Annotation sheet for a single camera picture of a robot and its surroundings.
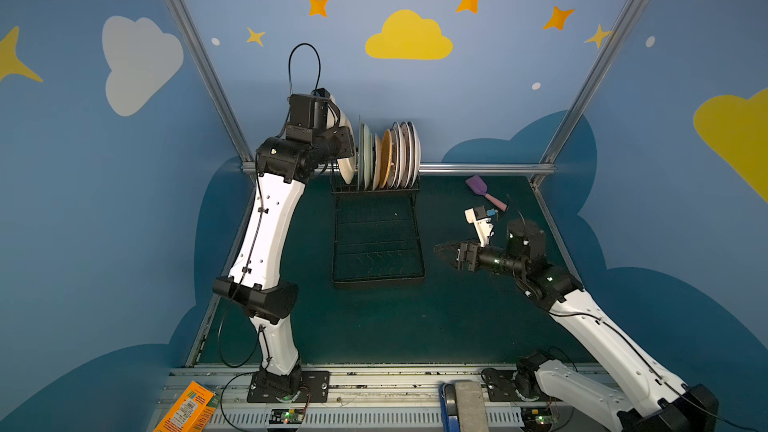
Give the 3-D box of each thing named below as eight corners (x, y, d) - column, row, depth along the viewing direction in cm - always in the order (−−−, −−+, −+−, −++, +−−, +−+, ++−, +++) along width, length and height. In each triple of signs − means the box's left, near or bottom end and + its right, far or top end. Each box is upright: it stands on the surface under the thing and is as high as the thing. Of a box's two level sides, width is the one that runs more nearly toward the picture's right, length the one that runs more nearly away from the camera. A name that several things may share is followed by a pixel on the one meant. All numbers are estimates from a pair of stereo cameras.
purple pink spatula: (498, 214, 114) (500, 210, 112) (465, 181, 125) (467, 178, 123) (508, 209, 115) (510, 205, 114) (475, 177, 126) (476, 174, 125)
